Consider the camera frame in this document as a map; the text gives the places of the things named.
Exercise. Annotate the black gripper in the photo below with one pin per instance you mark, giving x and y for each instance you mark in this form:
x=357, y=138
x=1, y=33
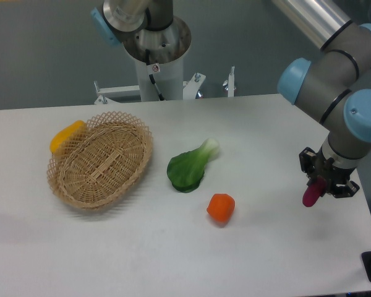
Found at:
x=337, y=179

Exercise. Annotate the purple sweet potato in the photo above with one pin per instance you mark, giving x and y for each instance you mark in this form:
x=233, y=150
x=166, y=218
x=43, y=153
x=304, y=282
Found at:
x=315, y=189

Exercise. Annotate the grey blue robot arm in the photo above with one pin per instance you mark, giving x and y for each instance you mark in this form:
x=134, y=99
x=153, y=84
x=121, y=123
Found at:
x=321, y=90

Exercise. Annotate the woven wicker basket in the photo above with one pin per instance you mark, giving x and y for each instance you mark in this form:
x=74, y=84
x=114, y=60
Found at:
x=99, y=163

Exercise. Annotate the orange carrot piece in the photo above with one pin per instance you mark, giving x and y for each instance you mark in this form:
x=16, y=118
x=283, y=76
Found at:
x=221, y=207

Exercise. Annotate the green bok choy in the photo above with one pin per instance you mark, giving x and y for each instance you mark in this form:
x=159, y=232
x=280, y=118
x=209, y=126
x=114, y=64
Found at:
x=186, y=171

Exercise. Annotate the yellow pepper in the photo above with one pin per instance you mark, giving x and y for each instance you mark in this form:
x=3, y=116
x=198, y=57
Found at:
x=64, y=134

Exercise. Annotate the white bracket with bolt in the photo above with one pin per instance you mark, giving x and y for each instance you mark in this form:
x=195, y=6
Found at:
x=229, y=84

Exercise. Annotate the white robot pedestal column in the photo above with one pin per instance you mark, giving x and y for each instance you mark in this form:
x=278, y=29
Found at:
x=159, y=59

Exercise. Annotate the white metal mounting frame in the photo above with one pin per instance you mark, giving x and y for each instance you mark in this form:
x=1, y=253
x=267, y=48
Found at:
x=120, y=91

